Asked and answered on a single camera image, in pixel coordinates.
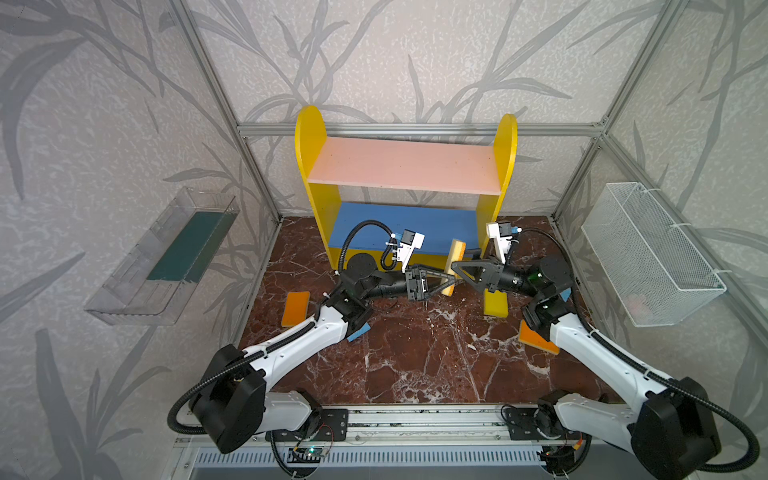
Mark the orange yellow sponge right floor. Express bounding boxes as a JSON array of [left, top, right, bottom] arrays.
[[519, 321, 560, 355]]

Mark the blue sponge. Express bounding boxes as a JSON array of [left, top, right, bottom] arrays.
[[346, 323, 371, 342]]

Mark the right controller board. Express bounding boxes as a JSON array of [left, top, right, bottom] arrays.
[[539, 447, 584, 478]]

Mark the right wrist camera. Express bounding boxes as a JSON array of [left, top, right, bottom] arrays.
[[486, 222, 522, 265]]

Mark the white wire mesh basket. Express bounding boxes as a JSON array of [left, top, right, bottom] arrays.
[[582, 182, 727, 328]]

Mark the clear plastic wall bin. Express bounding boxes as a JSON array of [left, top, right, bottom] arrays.
[[85, 187, 240, 326]]

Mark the left controller board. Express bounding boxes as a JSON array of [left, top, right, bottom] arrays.
[[288, 444, 332, 465]]

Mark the yellow orange sponge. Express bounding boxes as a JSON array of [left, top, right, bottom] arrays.
[[442, 238, 468, 298]]

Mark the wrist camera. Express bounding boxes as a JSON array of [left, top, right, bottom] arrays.
[[486, 222, 522, 265], [381, 230, 425, 272]]

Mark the controller board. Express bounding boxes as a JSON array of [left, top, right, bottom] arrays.
[[288, 444, 332, 465], [539, 447, 584, 478]]

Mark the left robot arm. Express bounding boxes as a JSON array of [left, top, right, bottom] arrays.
[[167, 220, 456, 454]]

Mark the yellow shelf unit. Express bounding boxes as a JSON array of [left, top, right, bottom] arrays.
[[294, 106, 518, 269]]

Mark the orange sponge left floor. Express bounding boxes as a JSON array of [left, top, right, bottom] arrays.
[[281, 291, 310, 328]]

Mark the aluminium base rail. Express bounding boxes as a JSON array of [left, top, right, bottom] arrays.
[[161, 404, 650, 479]]

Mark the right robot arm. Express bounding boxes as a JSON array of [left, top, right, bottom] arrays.
[[451, 253, 761, 479]]

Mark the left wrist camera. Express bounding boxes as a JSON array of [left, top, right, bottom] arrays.
[[381, 230, 425, 272]]

